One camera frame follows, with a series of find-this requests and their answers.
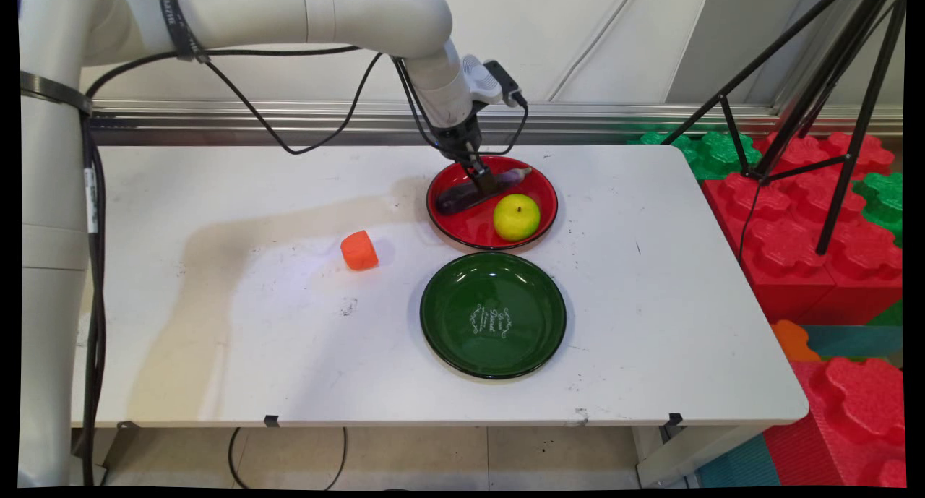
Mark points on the black table edge clip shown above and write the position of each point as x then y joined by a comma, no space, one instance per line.
675,419
272,420

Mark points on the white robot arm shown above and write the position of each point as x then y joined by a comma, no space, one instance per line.
325,17

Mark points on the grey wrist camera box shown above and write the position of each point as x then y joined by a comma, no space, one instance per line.
480,79

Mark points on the green foam block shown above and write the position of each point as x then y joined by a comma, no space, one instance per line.
889,316
712,155
885,202

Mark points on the green plate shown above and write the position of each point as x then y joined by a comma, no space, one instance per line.
462,339

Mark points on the red foam block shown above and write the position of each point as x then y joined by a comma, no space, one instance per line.
802,151
860,404
780,267

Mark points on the black tripod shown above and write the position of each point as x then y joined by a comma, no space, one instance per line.
861,122

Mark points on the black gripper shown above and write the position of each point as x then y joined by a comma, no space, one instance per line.
459,136

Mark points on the purple eggplant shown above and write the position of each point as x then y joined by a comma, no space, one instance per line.
452,200

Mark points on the grey table bracket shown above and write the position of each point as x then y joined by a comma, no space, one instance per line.
128,426

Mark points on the aluminium wall rail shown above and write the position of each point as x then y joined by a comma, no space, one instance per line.
578,118

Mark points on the yellow-green apple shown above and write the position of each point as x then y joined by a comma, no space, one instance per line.
517,217

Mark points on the orange cube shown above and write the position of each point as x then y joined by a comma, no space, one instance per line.
359,251

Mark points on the grey table leg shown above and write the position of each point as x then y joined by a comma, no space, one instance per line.
686,454

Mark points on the red plate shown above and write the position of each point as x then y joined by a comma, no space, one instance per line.
473,227

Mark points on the teal foam mat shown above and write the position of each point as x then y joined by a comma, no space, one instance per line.
744,465
845,342

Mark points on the orange foam piece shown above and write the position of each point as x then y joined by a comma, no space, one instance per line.
791,342

